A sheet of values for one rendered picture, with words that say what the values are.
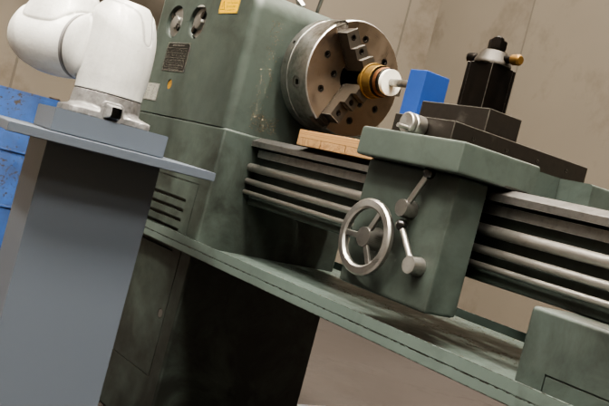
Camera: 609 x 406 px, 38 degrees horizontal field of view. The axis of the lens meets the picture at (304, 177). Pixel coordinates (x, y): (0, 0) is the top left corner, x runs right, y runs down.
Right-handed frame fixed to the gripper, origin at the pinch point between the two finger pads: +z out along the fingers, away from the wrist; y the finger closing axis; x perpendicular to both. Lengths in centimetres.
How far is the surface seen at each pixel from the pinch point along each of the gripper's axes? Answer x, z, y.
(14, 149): 5, 75, -210
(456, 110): -1, 31, 85
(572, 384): -12, 73, 137
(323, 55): 0.4, 20.4, 30.7
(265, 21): -10.0, 14.5, 15.2
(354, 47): 6.5, 16.3, 34.7
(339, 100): 6.4, 30.6, 34.1
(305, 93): -1.7, 31.3, 30.2
